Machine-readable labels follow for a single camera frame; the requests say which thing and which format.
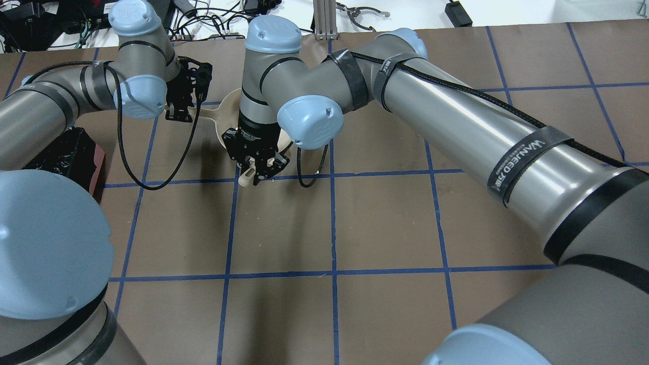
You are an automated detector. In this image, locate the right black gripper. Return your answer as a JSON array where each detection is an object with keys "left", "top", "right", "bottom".
[{"left": 221, "top": 114, "right": 290, "bottom": 182}]

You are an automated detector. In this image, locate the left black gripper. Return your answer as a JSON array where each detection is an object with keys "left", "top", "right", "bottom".
[{"left": 165, "top": 56, "right": 213, "bottom": 123}]

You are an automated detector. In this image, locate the beige hand brush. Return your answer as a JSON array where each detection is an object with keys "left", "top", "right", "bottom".
[{"left": 237, "top": 166, "right": 257, "bottom": 188}]

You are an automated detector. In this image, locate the beige plastic dustpan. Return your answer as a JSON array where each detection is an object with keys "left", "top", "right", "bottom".
[{"left": 200, "top": 88, "right": 277, "bottom": 147}]

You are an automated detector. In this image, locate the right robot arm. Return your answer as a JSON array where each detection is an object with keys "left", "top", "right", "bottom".
[{"left": 223, "top": 15, "right": 648, "bottom": 364}]

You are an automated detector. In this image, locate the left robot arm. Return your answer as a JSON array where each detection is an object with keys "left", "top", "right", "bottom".
[{"left": 1, "top": 1, "right": 211, "bottom": 364}]

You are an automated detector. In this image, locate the pink bin with black bag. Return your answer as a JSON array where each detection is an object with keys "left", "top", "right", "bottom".
[{"left": 23, "top": 127, "right": 106, "bottom": 197}]

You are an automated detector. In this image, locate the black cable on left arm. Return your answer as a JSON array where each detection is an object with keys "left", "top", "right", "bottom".
[{"left": 20, "top": 61, "right": 203, "bottom": 192}]

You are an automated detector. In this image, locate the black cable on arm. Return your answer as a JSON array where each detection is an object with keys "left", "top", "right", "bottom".
[
  {"left": 20, "top": 61, "right": 203, "bottom": 192},
  {"left": 297, "top": 51, "right": 629, "bottom": 188}
]

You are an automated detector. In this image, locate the aluminium frame post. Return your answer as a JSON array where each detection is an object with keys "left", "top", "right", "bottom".
[{"left": 313, "top": 0, "right": 338, "bottom": 40}]

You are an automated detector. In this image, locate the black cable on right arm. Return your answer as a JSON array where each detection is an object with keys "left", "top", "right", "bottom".
[{"left": 297, "top": 51, "right": 629, "bottom": 188}]

